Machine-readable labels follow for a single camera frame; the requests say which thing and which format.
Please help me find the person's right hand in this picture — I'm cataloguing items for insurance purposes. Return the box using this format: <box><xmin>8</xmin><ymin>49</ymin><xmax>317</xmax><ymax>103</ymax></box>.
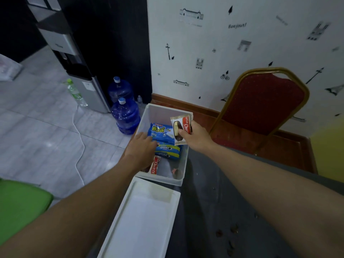
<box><xmin>177</xmin><ymin>120</ymin><xmax>215</xmax><ymax>153</ymax></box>

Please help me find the person's left hand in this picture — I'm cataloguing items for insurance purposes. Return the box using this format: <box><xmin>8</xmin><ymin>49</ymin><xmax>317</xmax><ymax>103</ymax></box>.
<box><xmin>123</xmin><ymin>131</ymin><xmax>159</xmax><ymax>172</ymax></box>

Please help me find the white choco pie packet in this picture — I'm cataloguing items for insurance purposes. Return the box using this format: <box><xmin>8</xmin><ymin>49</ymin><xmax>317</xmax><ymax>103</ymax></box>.
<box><xmin>149</xmin><ymin>155</ymin><xmax>162</xmax><ymax>175</ymax></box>
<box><xmin>170</xmin><ymin>113</ymin><xmax>194</xmax><ymax>146</ymax></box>

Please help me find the blue Oreo cookie packet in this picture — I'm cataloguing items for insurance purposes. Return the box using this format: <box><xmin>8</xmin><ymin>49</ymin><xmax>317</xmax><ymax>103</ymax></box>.
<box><xmin>154</xmin><ymin>142</ymin><xmax>181</xmax><ymax>159</ymax></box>

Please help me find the wide blue wafer snack packet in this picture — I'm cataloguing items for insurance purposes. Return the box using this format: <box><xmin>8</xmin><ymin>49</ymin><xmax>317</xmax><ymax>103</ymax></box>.
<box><xmin>147</xmin><ymin>123</ymin><xmax>176</xmax><ymax>145</ymax></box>

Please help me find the clear plastic storage bin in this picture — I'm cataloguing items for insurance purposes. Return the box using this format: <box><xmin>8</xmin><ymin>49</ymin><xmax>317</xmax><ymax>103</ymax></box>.
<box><xmin>134</xmin><ymin>103</ymin><xmax>194</xmax><ymax>187</ymax></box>

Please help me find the white bin lid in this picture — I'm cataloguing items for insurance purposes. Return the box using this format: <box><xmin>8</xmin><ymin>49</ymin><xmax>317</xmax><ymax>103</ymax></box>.
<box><xmin>97</xmin><ymin>176</ymin><xmax>181</xmax><ymax>258</ymax></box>

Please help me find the person's left forearm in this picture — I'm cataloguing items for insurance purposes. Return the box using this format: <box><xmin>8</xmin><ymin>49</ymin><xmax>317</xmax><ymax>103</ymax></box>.
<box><xmin>0</xmin><ymin>163</ymin><xmax>140</xmax><ymax>258</ymax></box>

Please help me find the person's right forearm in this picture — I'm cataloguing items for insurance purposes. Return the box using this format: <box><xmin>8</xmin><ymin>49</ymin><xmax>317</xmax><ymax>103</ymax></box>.
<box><xmin>207</xmin><ymin>143</ymin><xmax>344</xmax><ymax>258</ymax></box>

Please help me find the blue water jug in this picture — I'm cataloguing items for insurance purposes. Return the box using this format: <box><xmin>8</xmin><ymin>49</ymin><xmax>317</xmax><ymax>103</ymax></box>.
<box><xmin>108</xmin><ymin>76</ymin><xmax>134</xmax><ymax>103</ymax></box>
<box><xmin>111</xmin><ymin>97</ymin><xmax>141</xmax><ymax>135</ymax></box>

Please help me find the silver black water dispenser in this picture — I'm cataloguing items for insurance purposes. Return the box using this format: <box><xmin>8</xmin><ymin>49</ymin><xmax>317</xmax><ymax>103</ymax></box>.
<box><xmin>25</xmin><ymin>0</ymin><xmax>111</xmax><ymax>114</ymax></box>

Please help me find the green capped clear bottle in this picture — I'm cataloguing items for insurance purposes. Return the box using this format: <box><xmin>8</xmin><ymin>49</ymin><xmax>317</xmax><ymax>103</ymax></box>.
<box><xmin>64</xmin><ymin>78</ymin><xmax>89</xmax><ymax>108</ymax></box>

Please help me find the green chair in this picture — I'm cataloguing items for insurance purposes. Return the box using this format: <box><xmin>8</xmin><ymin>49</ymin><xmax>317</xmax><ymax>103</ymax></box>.
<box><xmin>0</xmin><ymin>178</ymin><xmax>54</xmax><ymax>246</ymax></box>

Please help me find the white plastic bag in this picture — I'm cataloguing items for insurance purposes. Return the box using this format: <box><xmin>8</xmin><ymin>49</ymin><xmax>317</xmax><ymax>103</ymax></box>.
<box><xmin>0</xmin><ymin>53</ymin><xmax>23</xmax><ymax>82</ymax></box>

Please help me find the white paper sheet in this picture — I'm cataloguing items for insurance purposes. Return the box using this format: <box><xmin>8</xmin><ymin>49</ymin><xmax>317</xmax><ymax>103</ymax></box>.
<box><xmin>25</xmin><ymin>0</ymin><xmax>48</xmax><ymax>9</ymax></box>
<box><xmin>44</xmin><ymin>0</ymin><xmax>63</xmax><ymax>11</ymax></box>

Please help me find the white cable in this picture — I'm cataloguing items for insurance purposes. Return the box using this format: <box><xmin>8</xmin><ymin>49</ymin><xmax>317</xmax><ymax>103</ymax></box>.
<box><xmin>72</xmin><ymin>106</ymin><xmax>86</xmax><ymax>186</ymax></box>

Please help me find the red chair gold frame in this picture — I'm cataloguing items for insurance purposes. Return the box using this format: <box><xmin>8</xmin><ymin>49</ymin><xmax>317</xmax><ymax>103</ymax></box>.
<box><xmin>209</xmin><ymin>67</ymin><xmax>310</xmax><ymax>153</ymax></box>

